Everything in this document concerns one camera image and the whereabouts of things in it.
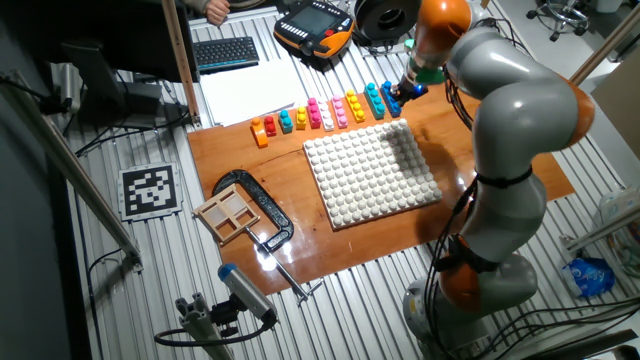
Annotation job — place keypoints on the black white fiducial tag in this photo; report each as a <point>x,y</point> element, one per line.
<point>150,191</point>

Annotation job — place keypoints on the white paper stack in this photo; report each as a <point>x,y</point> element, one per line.
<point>250,90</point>

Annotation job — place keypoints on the black filament spool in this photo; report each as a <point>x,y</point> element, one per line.
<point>370,20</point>

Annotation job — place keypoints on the teal four-stud Mega Blok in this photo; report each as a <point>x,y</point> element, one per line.
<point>375,102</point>

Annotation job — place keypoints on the clear plastic container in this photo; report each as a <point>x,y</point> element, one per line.
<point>622,200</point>

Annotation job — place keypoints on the black computer monitor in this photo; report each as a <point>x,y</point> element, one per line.
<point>125,35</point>

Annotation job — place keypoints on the person forearm beige sleeve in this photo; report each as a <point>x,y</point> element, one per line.
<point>196,4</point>

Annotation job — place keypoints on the person bare hand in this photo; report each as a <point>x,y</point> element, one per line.
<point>217,11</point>

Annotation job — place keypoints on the white studded baseplate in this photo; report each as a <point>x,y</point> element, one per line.
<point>370,175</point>

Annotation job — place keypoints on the beige cardboard panel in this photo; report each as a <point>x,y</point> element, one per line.
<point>620,110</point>

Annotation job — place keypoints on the blue plastic bag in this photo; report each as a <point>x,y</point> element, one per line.
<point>587,277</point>

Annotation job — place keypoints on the red two-stud Mega Blok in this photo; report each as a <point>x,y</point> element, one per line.
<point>270,127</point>

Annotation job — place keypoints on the long aluminium frame profile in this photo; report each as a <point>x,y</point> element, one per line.
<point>65,165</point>

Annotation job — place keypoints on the teal two-stud Mega Blok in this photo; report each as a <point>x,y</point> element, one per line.
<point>286,123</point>

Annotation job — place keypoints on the slanted wooden beam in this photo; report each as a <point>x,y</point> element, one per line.
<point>605,47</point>

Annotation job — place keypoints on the white four-stud Mega Blok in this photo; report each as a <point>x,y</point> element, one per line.
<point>326,120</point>

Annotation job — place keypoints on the orange sloped Mega Blok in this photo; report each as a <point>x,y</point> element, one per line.
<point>260,136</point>

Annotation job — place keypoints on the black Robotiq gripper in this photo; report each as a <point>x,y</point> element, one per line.
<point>414,89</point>

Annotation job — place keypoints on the grey depth camera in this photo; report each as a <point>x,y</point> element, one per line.
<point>245,290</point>

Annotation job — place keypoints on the orange black teach pendant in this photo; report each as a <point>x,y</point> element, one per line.
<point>315,25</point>

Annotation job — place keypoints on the pink four-stud Mega Blok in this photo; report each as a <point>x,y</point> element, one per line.
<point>341,114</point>

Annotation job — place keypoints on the wooden upright beam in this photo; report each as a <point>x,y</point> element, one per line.
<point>180,60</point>

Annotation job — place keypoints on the short aluminium frame profile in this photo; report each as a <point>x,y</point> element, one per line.
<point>600,230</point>

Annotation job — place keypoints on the blue long Mega Blok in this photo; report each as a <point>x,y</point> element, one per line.
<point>392,111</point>

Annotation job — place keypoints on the black metal C-clamp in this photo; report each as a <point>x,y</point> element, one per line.
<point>270,205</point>

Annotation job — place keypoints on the yellow four-stud Mega Blok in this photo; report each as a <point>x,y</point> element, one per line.
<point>356,107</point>

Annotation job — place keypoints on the black office chair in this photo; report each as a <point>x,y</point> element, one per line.
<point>560,12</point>

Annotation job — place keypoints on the glossy wooden board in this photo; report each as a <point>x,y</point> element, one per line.
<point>240,155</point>

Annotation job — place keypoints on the small wooden window frame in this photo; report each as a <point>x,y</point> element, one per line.
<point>227,214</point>

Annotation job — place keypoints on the grey orange KUKA arm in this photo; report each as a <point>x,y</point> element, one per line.
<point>520,100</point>

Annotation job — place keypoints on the black computer keyboard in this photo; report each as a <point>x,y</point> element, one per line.
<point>225,52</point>

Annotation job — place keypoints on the magenta Mega Blok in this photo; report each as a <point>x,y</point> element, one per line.
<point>314,115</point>

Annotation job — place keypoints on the aluminium camera mount profile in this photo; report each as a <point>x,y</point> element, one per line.
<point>200,325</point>

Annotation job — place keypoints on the green flange adapter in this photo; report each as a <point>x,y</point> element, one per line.
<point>430,75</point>

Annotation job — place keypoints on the yellow two-stud Mega Blok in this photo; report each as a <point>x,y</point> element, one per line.
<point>301,120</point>

